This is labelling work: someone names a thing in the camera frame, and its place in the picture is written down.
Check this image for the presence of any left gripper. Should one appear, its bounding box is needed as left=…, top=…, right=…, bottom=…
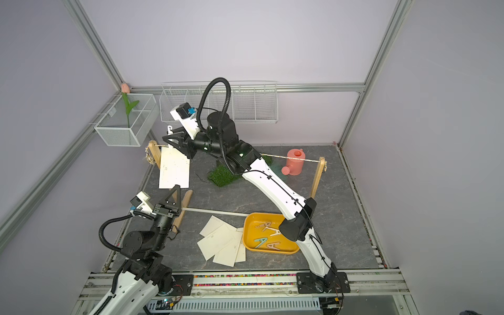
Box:
left=150, top=186, right=181, bottom=251

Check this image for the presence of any white postcard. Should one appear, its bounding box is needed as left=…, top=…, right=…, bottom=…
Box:
left=235, top=227, right=246, bottom=263
left=213, top=231, right=243, bottom=267
left=197, top=224, right=240, bottom=261
left=158, top=146, right=190, bottom=189
left=199, top=216, right=226, bottom=237

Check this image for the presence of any beige clothespin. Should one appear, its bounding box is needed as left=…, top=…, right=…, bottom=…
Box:
left=266, top=241, right=281, bottom=251
left=256, top=221, right=272, bottom=232

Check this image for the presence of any green clothespin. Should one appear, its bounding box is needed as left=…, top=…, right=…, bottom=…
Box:
left=254, top=237, right=268, bottom=249

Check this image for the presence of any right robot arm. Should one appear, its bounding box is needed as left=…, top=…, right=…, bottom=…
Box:
left=163, top=77, right=343, bottom=293

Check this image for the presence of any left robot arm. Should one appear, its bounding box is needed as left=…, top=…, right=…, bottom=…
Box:
left=91, top=185, right=184, bottom=314

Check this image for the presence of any green artificial grass mat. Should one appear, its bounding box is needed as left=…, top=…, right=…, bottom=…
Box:
left=207, top=154, right=274, bottom=188

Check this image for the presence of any small white mesh basket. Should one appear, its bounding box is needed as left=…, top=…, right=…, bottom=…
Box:
left=94, top=93, right=160, bottom=147

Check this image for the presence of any artificial pink tulip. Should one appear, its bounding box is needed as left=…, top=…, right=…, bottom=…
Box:
left=121, top=83, right=139, bottom=127

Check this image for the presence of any yellow plastic tray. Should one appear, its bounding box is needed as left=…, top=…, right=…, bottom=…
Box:
left=242, top=213, right=300, bottom=255

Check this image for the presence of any green hand brush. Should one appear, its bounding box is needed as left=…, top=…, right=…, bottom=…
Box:
left=270, top=162, right=287, bottom=181

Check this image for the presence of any pink watering can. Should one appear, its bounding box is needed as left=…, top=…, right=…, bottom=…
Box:
left=282, top=149, right=306, bottom=176

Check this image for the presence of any wooden clothesline stand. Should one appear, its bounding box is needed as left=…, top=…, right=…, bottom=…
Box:
left=144, top=140, right=328, bottom=233

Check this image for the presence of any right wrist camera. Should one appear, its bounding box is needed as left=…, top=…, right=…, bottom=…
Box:
left=170, top=102, right=200, bottom=140

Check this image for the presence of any rope string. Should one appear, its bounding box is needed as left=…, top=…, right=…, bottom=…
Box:
left=155, top=144, right=328, bottom=165

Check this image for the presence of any long white wire basket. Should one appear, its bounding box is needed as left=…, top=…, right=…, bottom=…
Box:
left=160, top=81, right=278, bottom=123

